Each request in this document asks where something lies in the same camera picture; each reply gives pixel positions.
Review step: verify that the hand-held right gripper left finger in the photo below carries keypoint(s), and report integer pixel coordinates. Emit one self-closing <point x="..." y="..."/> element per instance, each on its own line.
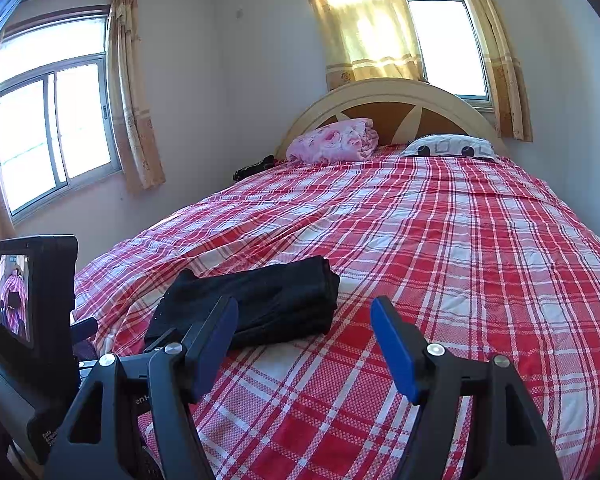
<point x="215" y="340"/>

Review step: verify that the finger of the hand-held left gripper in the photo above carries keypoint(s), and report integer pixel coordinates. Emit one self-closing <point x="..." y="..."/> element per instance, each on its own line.
<point x="85" y="328"/>

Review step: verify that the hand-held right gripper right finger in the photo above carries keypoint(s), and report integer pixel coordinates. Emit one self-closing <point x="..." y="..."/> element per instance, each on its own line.
<point x="397" y="350"/>

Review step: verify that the black pants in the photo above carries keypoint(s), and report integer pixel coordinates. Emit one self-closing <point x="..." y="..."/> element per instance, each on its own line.
<point x="280" y="300"/>

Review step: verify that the red plaid bed sheet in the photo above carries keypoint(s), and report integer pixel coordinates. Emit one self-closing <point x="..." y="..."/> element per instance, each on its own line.
<point x="430" y="260"/>

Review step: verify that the small dark item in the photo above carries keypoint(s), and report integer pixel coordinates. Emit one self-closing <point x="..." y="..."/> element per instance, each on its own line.
<point x="252" y="167"/>

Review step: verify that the white black patterned pillow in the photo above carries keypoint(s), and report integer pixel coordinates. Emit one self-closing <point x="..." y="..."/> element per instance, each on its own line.
<point x="447" y="146"/>

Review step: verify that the pink floral blanket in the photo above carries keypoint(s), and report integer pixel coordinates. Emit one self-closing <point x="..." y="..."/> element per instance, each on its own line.
<point x="335" y="140"/>

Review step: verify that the cream wooden headboard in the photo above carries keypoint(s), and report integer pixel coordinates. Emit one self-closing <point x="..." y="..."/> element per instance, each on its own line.
<point x="380" y="92"/>

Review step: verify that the narrow glass window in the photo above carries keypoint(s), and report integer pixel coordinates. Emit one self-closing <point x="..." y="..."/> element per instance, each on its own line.
<point x="445" y="45"/>

